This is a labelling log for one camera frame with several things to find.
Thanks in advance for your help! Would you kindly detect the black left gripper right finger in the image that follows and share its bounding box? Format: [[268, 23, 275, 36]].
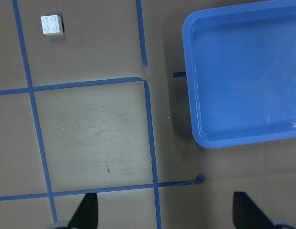
[[233, 192, 274, 229]]

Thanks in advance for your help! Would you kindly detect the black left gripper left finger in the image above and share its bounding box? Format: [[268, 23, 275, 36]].
[[68, 193, 98, 229]]

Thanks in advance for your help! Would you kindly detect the white block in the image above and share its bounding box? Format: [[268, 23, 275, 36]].
[[41, 15, 63, 36]]

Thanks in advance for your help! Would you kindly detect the blue plastic tray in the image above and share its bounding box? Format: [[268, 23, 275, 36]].
[[182, 0, 296, 148]]

